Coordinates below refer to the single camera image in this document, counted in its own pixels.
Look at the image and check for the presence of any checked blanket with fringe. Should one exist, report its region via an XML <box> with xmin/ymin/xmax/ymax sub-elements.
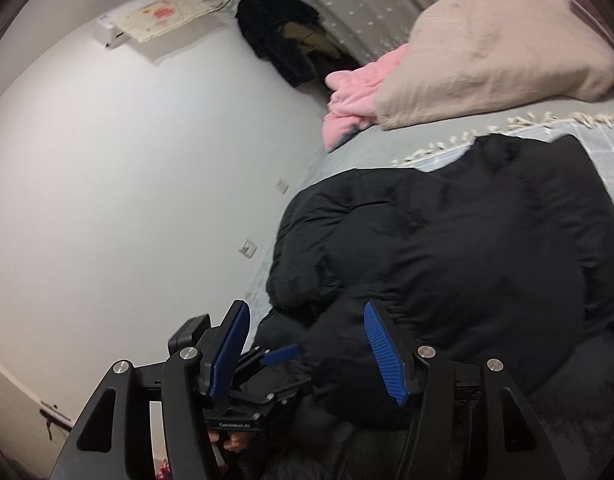
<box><xmin>389</xmin><ymin>107</ymin><xmax>614</xmax><ymax>202</ymax></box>

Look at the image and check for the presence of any pile of dark clothes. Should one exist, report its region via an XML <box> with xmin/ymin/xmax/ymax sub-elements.
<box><xmin>235</xmin><ymin>0</ymin><xmax>362</xmax><ymax>89</ymax></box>

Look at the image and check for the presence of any beige pillow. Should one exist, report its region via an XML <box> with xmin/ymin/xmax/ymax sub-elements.
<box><xmin>375</xmin><ymin>0</ymin><xmax>614</xmax><ymax>132</ymax></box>

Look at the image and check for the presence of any person's left hand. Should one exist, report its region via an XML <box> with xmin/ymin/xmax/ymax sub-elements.
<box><xmin>208</xmin><ymin>430</ymin><xmax>251</xmax><ymax>456</ymax></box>

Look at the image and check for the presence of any pink fleece cloth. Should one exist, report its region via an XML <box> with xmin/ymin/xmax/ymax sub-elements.
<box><xmin>322</xmin><ymin>42</ymin><xmax>412</xmax><ymax>152</ymax></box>

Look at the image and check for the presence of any black wall fixture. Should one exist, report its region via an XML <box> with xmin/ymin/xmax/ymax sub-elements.
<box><xmin>39</xmin><ymin>406</ymin><xmax>70</xmax><ymax>437</ymax></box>

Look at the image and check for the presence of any black puffer jacket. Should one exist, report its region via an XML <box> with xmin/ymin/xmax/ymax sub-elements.
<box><xmin>237</xmin><ymin>132</ymin><xmax>614</xmax><ymax>480</ymax></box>

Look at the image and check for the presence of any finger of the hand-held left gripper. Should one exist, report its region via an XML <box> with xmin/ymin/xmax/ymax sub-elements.
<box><xmin>239</xmin><ymin>343</ymin><xmax>302</xmax><ymax>369</ymax></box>

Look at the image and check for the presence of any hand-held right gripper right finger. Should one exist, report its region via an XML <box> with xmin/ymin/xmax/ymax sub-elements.
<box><xmin>363</xmin><ymin>300</ymin><xmax>568</xmax><ymax>480</ymax></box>

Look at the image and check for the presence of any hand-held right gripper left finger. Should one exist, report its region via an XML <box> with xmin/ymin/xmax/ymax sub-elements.
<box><xmin>49</xmin><ymin>300</ymin><xmax>252</xmax><ymax>480</ymax></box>

